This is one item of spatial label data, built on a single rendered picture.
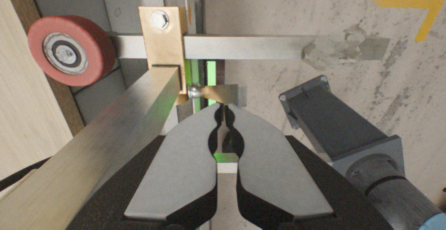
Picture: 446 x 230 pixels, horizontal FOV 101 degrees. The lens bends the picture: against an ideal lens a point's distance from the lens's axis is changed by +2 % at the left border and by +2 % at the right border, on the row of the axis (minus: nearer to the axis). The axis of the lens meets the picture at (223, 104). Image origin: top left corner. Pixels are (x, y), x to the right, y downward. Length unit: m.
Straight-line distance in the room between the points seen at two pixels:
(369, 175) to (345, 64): 0.63
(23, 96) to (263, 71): 1.08
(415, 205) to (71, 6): 0.99
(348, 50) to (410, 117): 1.63
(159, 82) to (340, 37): 0.23
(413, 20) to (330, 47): 1.29
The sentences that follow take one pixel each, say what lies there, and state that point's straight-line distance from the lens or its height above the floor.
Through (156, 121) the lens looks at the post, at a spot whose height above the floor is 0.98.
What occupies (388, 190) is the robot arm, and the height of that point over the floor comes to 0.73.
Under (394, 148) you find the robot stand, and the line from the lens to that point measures 0.96.
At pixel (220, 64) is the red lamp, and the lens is 0.44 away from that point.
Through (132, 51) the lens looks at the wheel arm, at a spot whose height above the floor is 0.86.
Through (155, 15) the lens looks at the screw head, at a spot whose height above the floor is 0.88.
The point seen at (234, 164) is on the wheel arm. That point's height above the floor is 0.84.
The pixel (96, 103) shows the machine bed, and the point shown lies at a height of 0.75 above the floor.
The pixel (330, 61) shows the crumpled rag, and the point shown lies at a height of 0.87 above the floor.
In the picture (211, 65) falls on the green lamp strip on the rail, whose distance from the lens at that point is 0.44.
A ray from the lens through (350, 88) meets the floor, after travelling 1.50.
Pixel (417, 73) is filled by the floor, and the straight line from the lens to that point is 1.74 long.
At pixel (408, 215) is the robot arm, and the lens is 0.83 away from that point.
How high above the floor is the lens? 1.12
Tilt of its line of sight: 62 degrees down
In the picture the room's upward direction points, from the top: 178 degrees clockwise
